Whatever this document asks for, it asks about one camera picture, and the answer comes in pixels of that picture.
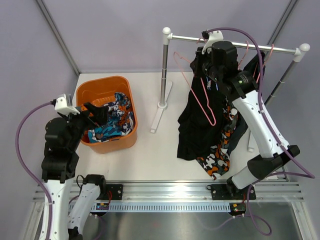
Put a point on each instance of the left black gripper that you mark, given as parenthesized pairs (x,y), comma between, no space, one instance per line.
(100,114)

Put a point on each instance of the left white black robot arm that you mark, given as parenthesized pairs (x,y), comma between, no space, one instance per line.
(58,172)

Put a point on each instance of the blue wire hanger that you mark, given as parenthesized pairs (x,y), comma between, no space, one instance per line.
(211,84)

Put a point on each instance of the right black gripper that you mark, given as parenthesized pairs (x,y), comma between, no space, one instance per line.
(196,64)

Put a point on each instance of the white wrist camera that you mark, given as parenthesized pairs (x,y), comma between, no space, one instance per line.
(210,38)
(63,105)

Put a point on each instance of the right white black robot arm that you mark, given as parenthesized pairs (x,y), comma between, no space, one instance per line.
(274,150)

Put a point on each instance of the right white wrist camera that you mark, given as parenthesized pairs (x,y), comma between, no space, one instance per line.
(210,38)

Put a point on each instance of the orange plastic laundry basket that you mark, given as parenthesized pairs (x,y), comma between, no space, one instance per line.
(101,91)

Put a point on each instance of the black shorts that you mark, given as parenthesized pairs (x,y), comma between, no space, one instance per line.
(201,121)

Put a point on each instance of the dark navy shorts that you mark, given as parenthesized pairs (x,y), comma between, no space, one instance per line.
(241,126)

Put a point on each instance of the orange grey camouflage shorts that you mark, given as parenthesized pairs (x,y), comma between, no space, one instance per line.
(217,162)

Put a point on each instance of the blue orange patterned shorts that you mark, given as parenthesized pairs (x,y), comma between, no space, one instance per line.
(120,120)

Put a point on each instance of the pink hanger under camouflage shorts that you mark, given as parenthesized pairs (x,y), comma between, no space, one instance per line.
(245,54)

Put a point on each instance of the white slotted cable duct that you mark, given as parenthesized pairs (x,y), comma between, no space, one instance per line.
(161,207)

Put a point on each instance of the silver clothes rack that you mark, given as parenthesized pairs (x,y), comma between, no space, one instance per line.
(298,54)

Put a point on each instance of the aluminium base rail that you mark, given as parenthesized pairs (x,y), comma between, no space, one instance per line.
(200,191)

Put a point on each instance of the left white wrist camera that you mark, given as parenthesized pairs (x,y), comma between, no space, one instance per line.
(63,105)

